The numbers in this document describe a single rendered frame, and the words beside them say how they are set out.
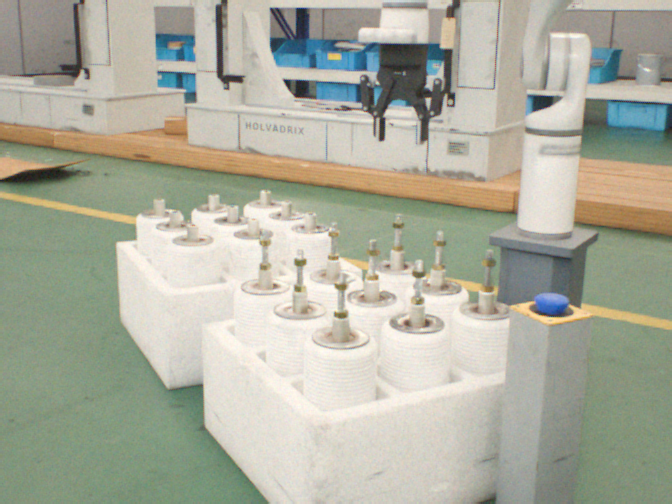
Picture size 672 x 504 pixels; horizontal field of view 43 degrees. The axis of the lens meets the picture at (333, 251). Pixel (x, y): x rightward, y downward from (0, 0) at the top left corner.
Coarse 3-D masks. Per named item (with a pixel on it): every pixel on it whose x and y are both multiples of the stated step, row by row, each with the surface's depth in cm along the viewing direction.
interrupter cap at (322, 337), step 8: (320, 328) 112; (328, 328) 112; (352, 328) 112; (312, 336) 109; (320, 336) 109; (328, 336) 110; (352, 336) 110; (360, 336) 109; (368, 336) 109; (320, 344) 107; (328, 344) 106; (336, 344) 107; (344, 344) 107; (352, 344) 107; (360, 344) 106
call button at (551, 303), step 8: (536, 296) 103; (544, 296) 102; (552, 296) 102; (560, 296) 102; (536, 304) 101; (544, 304) 100; (552, 304) 100; (560, 304) 100; (568, 304) 101; (544, 312) 101; (552, 312) 100; (560, 312) 101
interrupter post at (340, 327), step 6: (336, 318) 108; (348, 318) 108; (336, 324) 108; (342, 324) 108; (348, 324) 108; (336, 330) 108; (342, 330) 108; (348, 330) 108; (336, 336) 108; (342, 336) 108; (348, 336) 109
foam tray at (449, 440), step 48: (240, 384) 122; (288, 384) 112; (384, 384) 113; (480, 384) 113; (240, 432) 124; (288, 432) 108; (336, 432) 103; (384, 432) 107; (432, 432) 111; (480, 432) 115; (288, 480) 110; (336, 480) 105; (384, 480) 109; (432, 480) 113; (480, 480) 117
